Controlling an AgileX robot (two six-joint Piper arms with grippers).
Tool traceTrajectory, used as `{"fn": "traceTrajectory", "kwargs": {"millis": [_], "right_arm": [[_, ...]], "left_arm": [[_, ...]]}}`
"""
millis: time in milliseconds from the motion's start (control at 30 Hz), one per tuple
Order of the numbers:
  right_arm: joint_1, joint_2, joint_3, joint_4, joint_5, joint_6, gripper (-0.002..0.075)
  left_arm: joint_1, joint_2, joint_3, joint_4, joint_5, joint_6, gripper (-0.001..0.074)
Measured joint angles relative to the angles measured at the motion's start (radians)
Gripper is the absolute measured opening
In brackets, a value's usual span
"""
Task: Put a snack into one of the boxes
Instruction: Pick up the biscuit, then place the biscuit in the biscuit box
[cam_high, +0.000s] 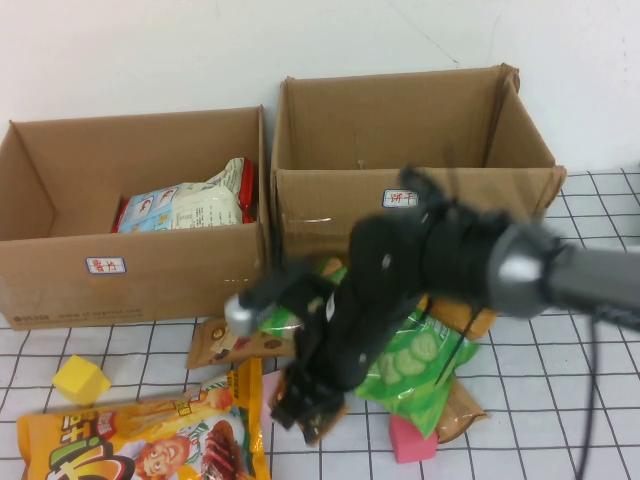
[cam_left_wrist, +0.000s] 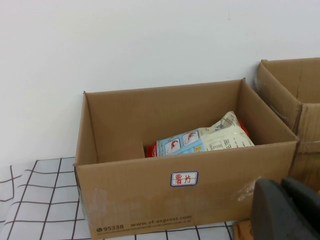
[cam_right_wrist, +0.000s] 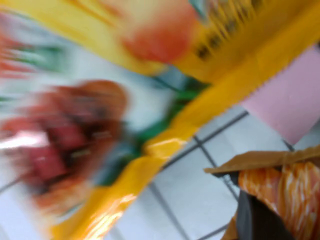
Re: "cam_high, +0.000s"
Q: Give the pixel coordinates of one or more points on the yellow foam block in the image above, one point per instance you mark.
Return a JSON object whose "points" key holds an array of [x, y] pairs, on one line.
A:
{"points": [[80, 382]]}

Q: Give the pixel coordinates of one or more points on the cardboard box with F2 print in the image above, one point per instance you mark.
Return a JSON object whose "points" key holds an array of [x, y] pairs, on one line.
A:
{"points": [[150, 280]]}

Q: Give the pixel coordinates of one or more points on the brown chocolate nut bar pack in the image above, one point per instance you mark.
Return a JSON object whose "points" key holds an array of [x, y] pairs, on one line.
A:
{"points": [[225, 345]]}

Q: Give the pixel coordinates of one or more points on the small brown snack wrapper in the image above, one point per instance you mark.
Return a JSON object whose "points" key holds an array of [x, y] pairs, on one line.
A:
{"points": [[480, 320]]}

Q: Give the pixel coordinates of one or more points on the dark pink foam block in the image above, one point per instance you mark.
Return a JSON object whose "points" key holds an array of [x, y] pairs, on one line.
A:
{"points": [[410, 445]]}

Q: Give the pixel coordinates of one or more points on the long brown snack pack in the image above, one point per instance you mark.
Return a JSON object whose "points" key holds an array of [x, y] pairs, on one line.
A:
{"points": [[462, 410]]}

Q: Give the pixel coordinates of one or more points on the taped cardboard box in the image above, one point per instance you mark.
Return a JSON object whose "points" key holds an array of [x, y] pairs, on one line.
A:
{"points": [[310, 240]]}

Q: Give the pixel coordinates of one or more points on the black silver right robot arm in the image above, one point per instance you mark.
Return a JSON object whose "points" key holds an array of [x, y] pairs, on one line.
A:
{"points": [[525, 270]]}

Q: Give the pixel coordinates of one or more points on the green Lay's chips bag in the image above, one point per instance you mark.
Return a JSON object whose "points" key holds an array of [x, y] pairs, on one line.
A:
{"points": [[415, 360]]}

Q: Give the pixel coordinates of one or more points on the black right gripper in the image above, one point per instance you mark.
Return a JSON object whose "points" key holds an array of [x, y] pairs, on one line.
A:
{"points": [[350, 340]]}

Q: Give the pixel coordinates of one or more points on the white label red characters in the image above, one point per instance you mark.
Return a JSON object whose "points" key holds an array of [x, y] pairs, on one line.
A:
{"points": [[106, 265], [397, 198]]}

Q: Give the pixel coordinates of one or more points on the orange cartoon chips bag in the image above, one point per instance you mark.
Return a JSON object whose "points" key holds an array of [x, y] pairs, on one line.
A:
{"points": [[100, 450]]}

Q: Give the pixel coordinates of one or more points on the white red shrimp chips bag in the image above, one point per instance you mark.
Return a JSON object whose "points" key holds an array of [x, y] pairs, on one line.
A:
{"points": [[200, 210]]}

